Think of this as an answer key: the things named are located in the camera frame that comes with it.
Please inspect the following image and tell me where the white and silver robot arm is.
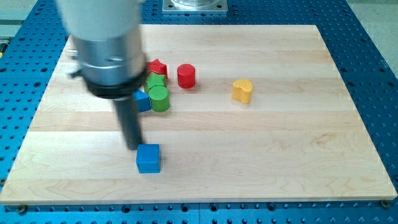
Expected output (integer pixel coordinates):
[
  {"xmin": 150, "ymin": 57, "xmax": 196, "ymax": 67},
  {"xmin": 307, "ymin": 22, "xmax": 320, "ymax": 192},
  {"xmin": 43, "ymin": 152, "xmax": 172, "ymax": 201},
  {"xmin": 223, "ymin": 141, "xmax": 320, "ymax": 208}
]
[{"xmin": 56, "ymin": 0, "xmax": 147, "ymax": 99}]

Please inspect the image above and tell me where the blue wooden triangle block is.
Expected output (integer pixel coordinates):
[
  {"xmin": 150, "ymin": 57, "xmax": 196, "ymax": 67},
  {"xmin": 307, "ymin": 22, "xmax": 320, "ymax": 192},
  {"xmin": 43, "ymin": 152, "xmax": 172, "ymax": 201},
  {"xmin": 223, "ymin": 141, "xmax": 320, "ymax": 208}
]
[{"xmin": 133, "ymin": 90, "xmax": 151, "ymax": 112}]

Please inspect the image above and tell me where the blue wooden cube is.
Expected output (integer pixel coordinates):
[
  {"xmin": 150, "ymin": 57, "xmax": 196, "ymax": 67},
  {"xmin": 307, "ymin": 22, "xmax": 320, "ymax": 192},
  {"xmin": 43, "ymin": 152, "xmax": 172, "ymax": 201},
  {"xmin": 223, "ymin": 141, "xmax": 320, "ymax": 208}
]
[{"xmin": 136, "ymin": 144, "xmax": 161, "ymax": 174}]

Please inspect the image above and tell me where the red wooden cylinder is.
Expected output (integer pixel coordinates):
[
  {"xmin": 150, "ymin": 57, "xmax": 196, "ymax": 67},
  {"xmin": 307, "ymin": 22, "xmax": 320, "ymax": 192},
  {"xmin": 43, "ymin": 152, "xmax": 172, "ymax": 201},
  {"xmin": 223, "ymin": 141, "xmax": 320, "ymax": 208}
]
[{"xmin": 177, "ymin": 63, "xmax": 196, "ymax": 88}]

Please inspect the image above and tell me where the green wooden cylinder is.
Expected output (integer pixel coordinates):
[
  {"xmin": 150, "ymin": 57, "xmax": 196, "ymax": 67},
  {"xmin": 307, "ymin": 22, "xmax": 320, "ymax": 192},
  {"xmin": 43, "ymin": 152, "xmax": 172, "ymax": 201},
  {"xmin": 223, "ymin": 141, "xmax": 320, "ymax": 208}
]
[{"xmin": 149, "ymin": 86, "xmax": 170, "ymax": 112}]

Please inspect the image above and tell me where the yellow wooden heart block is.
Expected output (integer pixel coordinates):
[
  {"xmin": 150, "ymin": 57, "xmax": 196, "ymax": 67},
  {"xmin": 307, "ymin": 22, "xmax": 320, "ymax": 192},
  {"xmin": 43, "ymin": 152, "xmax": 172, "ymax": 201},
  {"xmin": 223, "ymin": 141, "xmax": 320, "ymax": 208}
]
[{"xmin": 231, "ymin": 79, "xmax": 253, "ymax": 104}]

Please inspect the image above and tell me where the green wooden star block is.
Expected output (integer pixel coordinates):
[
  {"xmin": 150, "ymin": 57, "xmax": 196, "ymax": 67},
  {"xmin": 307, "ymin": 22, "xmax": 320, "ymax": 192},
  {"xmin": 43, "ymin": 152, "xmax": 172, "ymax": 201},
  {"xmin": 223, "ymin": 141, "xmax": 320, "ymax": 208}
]
[{"xmin": 143, "ymin": 72, "xmax": 167, "ymax": 94}]

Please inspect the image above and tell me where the light wooden board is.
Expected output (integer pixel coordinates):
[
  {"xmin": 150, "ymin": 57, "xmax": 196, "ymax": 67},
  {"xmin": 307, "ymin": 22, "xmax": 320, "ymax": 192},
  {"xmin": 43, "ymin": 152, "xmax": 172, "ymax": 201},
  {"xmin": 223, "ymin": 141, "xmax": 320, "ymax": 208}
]
[{"xmin": 1, "ymin": 25, "xmax": 397, "ymax": 205}]

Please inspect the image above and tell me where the red wooden star block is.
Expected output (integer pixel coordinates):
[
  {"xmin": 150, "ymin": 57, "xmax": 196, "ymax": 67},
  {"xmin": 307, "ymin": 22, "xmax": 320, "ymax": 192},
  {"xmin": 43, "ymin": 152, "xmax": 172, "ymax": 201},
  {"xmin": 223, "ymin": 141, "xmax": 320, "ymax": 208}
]
[{"xmin": 147, "ymin": 59, "xmax": 168, "ymax": 79}]

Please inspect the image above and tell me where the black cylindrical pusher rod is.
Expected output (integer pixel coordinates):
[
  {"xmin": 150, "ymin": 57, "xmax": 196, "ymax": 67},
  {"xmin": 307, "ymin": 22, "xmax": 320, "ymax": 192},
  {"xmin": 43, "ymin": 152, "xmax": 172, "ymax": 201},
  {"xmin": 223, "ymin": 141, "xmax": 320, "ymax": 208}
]
[{"xmin": 113, "ymin": 95, "xmax": 143, "ymax": 150}]

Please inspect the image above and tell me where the blue perforated metal table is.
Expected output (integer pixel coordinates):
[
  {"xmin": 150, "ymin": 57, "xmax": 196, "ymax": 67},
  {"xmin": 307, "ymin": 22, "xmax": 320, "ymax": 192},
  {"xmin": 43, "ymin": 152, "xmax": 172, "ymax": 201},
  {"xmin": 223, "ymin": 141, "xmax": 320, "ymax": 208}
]
[{"xmin": 1, "ymin": 1, "xmax": 397, "ymax": 223}]

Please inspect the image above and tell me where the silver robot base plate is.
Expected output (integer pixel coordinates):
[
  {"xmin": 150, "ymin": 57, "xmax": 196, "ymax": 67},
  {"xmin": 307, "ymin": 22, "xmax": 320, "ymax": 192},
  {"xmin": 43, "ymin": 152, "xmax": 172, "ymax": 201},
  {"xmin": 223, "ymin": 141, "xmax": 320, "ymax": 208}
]
[{"xmin": 162, "ymin": 0, "xmax": 228, "ymax": 13}]

